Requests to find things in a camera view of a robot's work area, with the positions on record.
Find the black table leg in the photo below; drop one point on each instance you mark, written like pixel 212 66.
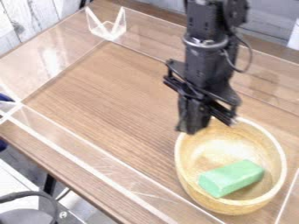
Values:
pixel 50 184

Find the light wooden bowl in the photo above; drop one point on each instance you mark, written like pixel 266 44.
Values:
pixel 220 145

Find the black metal clamp bracket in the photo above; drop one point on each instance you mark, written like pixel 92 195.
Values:
pixel 54 212

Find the clear acrylic enclosure wall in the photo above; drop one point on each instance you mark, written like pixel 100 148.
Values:
pixel 91 115

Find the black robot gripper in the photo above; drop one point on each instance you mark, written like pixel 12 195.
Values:
pixel 200 80

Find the clear acrylic corner bracket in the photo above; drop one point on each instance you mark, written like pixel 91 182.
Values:
pixel 107 30

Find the green rectangular block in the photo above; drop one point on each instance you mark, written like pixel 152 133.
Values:
pixel 230 178

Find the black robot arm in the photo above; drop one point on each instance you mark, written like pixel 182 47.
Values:
pixel 214 19

